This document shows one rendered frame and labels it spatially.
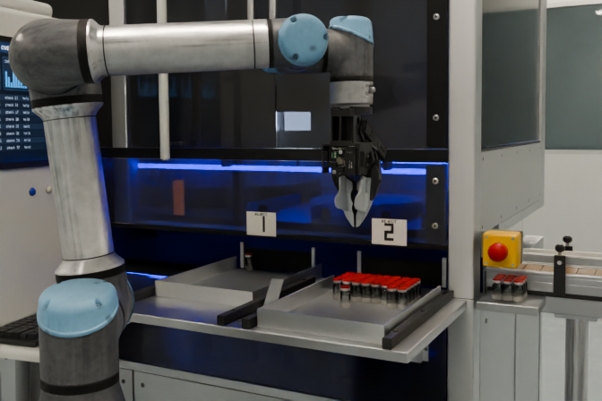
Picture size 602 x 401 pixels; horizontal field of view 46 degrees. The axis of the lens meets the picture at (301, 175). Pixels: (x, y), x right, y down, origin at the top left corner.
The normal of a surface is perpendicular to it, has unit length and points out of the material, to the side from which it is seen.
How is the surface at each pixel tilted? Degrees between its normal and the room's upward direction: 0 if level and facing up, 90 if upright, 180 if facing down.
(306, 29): 90
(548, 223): 90
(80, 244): 90
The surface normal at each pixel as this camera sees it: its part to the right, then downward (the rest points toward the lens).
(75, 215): 0.07, 0.07
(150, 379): -0.46, 0.07
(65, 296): 0.00, -0.98
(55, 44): -0.13, -0.10
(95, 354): 0.62, 0.05
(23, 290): 0.94, 0.01
